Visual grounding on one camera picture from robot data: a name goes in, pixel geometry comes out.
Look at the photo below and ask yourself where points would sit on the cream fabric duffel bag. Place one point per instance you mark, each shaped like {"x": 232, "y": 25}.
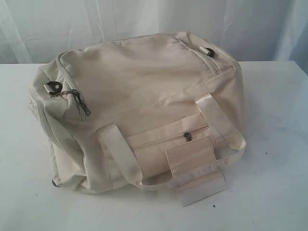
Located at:
{"x": 150, "y": 111}

